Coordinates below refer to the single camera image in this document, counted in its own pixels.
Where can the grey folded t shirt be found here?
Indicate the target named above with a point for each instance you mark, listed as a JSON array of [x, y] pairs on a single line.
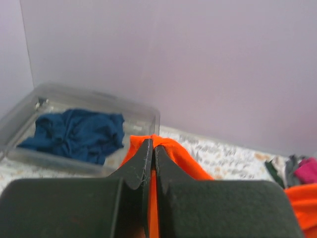
[[292, 164]]

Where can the floral table mat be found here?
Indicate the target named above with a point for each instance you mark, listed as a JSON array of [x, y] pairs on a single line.
[[219, 159]]

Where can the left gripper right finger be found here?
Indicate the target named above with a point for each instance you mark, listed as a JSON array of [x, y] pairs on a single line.
[[191, 208]]

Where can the orange t shirt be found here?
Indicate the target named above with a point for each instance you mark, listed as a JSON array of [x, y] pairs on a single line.
[[303, 198]]

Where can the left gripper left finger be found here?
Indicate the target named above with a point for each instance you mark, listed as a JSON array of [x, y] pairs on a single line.
[[115, 206]]

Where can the dark green folded shirt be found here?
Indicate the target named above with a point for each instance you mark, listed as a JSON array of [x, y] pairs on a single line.
[[274, 173]]

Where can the blue t shirt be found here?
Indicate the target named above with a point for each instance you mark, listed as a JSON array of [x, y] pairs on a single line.
[[77, 134]]

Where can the clear plastic bin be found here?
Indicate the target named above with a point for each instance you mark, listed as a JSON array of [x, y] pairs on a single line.
[[19, 124]]

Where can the pink folded t shirt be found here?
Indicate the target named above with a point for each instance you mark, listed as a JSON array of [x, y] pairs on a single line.
[[307, 171]]

